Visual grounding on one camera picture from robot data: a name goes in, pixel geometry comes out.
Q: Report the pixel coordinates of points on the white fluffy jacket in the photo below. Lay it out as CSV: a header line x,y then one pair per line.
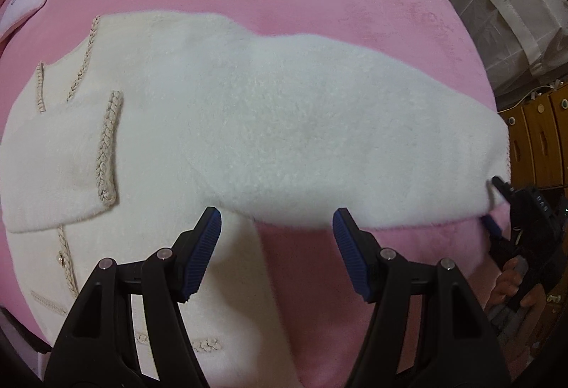
x,y
266,126

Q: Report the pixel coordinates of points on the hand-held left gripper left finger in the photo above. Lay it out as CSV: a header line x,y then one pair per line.
x,y
202,255

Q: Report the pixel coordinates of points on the person's right hand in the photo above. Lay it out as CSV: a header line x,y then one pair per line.
x,y
510,286

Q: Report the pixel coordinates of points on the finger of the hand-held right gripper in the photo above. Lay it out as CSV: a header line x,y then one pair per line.
x,y
500,186
491,224

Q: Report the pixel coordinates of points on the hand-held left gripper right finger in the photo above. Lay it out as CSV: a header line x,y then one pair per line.
x,y
350,250

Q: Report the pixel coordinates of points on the wooden cabinet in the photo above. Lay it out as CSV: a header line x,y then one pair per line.
x,y
537,139

